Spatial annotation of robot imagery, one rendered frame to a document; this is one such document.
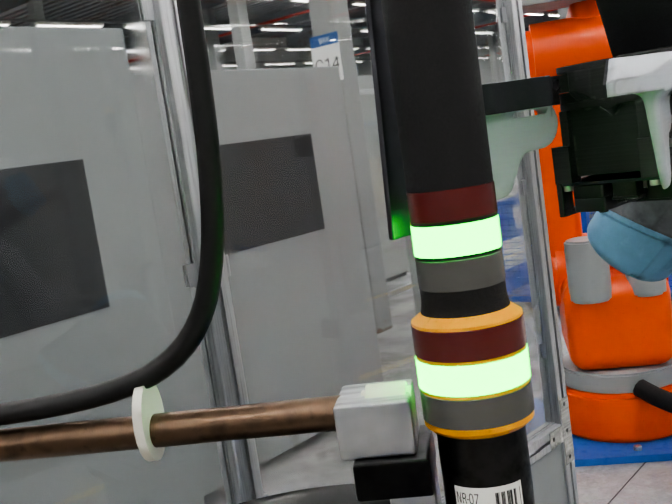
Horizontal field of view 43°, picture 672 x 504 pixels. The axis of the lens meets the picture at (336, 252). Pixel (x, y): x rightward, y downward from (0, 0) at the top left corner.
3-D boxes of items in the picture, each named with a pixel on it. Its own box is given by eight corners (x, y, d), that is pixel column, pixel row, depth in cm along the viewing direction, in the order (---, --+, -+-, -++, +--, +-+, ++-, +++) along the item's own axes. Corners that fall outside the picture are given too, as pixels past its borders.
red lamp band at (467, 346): (412, 369, 31) (407, 337, 31) (416, 340, 36) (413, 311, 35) (532, 356, 31) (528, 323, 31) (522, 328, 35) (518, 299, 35)
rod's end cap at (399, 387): (357, 393, 33) (409, 388, 33) (363, 378, 35) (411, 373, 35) (365, 443, 33) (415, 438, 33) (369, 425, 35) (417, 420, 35)
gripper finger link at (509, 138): (436, 216, 41) (587, 186, 44) (419, 92, 40) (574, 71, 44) (404, 215, 44) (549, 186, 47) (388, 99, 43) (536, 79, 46)
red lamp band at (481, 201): (407, 228, 31) (403, 195, 31) (411, 218, 34) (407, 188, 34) (500, 216, 31) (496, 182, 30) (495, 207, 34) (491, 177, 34)
